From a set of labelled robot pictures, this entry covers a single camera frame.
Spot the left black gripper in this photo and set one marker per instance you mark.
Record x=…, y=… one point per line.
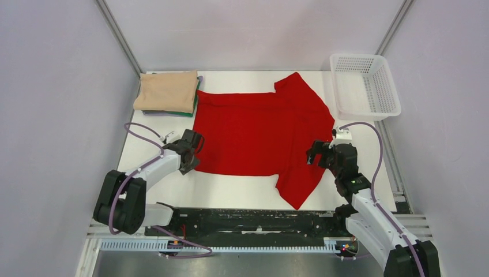
x=185, y=169

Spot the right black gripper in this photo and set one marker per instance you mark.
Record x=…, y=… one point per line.
x=319, y=147

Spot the red t shirt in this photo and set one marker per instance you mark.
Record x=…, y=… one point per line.
x=264, y=134

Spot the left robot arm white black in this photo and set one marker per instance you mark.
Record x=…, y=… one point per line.
x=121, y=204

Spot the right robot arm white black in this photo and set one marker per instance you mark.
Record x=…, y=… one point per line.
x=394, y=247

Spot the green folded t shirt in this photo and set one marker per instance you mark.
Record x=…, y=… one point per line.
x=190, y=114

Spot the beige folded t shirt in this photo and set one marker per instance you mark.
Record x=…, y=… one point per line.
x=173, y=91

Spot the white plastic laundry basket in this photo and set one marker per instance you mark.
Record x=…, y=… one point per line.
x=363, y=86

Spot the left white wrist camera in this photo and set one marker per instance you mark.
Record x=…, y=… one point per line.
x=171, y=137

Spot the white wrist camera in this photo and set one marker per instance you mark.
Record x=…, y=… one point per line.
x=171, y=137
x=340, y=136

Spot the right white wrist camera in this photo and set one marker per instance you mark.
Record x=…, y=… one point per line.
x=340, y=136

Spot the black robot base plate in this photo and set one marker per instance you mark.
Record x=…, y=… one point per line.
x=256, y=227

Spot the white slotted cable duct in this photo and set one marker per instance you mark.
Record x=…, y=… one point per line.
x=169, y=246

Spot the right aluminium frame post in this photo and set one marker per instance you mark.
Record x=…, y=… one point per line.
x=394, y=26

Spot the aluminium frame post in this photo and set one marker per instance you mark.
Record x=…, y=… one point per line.
x=394, y=26
x=120, y=38

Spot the left aluminium frame post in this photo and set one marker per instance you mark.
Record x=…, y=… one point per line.
x=120, y=38

